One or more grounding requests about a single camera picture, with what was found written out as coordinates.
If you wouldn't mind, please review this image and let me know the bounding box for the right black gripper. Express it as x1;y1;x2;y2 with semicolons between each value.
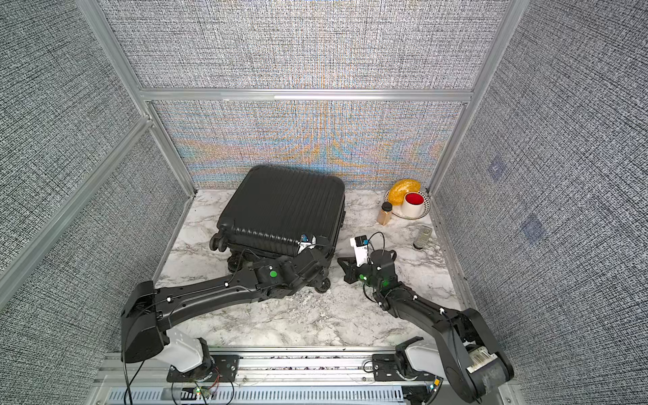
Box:
338;255;385;294

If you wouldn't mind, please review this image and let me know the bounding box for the black ribbed hard-shell suitcase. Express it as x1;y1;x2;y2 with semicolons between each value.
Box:
209;165;345;273

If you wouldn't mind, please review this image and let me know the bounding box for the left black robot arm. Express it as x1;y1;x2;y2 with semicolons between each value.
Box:
121;245;334;379

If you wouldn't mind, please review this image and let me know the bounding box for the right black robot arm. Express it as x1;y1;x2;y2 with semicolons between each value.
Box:
337;250;515;403

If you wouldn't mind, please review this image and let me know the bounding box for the brown spice jar black lid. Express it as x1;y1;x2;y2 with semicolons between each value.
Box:
376;201;393;225

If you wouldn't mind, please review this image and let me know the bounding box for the clear glass jar lying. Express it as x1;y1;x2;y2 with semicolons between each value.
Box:
413;226;433;250

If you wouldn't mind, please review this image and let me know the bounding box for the white patterned plate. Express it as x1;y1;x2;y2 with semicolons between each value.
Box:
393;191;430;220

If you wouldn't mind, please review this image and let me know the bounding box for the white cup red inside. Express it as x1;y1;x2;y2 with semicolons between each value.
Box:
401;192;425;219

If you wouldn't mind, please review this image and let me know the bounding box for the yellow bread loaf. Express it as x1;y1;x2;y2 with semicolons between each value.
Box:
387;179;421;206

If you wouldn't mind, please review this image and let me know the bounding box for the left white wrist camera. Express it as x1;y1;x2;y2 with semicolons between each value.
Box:
298;234;317;254

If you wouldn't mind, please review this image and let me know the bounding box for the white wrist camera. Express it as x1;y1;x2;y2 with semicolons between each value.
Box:
349;236;369;267
298;234;317;254

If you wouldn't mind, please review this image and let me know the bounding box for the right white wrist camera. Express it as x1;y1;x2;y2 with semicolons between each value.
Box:
349;236;369;267

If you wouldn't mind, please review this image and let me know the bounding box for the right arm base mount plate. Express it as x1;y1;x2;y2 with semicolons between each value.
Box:
371;354;436;382

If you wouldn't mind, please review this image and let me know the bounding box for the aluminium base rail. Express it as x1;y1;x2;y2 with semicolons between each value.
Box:
91;346;439;398

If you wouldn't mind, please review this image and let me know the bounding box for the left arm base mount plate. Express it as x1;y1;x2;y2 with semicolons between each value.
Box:
166;354;240;383

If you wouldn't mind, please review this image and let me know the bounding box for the white slotted cable duct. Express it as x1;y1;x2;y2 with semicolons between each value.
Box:
103;386;405;404

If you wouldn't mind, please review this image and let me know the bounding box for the aluminium enclosure frame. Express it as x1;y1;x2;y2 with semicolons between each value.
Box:
1;1;529;305

